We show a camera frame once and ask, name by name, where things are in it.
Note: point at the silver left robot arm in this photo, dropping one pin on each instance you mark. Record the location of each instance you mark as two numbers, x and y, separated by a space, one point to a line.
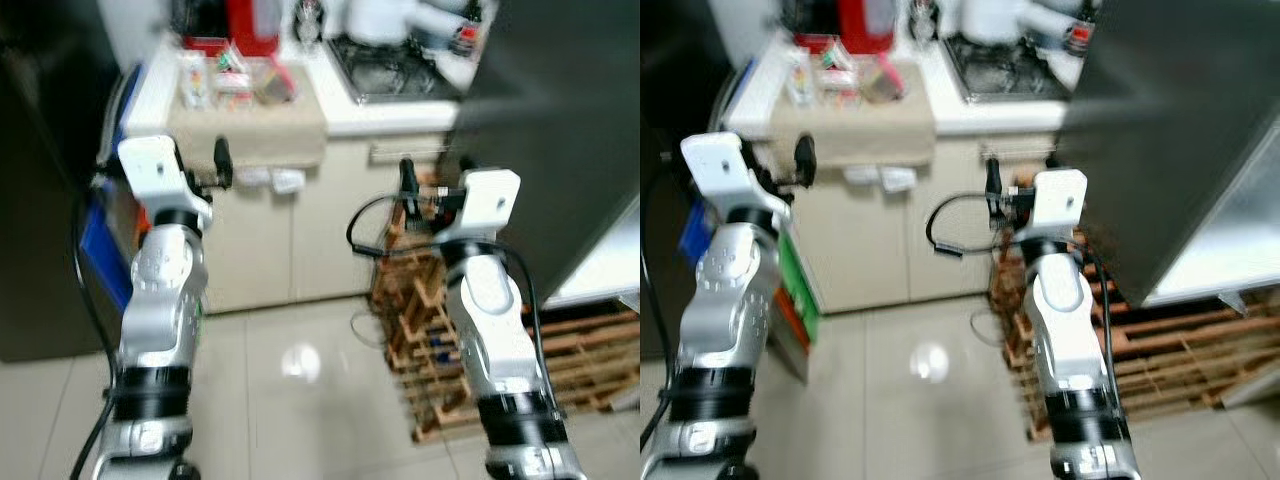
735 300
165 300

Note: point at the clear condiment organizer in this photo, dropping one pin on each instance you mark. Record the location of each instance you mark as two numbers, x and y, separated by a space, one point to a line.
840 80
235 85

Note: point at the small grey fridge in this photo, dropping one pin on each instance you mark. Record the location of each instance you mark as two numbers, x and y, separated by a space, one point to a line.
1150 100
540 120

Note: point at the pink packet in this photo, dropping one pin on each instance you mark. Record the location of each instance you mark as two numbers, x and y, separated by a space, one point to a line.
283 77
888 70

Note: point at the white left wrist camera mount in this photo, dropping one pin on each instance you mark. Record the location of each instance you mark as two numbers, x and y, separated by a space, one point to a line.
720 165
150 170

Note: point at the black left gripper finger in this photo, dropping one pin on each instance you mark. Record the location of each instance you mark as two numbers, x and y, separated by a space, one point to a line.
805 158
222 160

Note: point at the red kitchen appliance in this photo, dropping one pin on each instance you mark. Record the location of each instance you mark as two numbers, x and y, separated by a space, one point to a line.
865 22
250 25

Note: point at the bottle with red label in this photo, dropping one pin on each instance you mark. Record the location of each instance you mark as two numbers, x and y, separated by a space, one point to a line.
1078 38
465 40

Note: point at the wooden slatted pallet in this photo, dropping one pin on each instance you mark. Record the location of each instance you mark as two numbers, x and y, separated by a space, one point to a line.
590 345
1190 350

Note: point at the green board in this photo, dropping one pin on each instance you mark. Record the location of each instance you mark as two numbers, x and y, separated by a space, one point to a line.
800 280

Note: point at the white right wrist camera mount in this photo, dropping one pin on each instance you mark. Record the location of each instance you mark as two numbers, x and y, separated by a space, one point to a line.
1062 200
490 200

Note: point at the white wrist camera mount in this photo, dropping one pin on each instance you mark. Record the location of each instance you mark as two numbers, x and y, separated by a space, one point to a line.
150 170
720 165
1062 200
490 200

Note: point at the clear glass bottle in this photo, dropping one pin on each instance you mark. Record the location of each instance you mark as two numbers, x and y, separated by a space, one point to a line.
308 18
920 16

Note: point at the blue board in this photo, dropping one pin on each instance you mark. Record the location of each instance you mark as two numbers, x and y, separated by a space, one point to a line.
100 235
695 240

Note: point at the orange board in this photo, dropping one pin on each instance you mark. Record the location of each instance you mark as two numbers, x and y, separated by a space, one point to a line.
785 315

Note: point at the small beige cloth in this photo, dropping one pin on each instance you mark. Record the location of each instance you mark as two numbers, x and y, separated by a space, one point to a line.
250 130
860 125

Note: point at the beige kitchen cabinet white top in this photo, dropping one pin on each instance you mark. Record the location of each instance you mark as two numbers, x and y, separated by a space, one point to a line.
900 240
320 230

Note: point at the white kettle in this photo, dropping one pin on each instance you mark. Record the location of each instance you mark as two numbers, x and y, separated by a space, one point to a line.
995 15
380 18

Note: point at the white paper tag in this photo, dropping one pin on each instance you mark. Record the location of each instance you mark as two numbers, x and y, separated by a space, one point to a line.
862 175
288 183
256 178
897 180

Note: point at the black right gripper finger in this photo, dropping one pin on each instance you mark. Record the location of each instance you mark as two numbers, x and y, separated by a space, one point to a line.
408 180
993 180

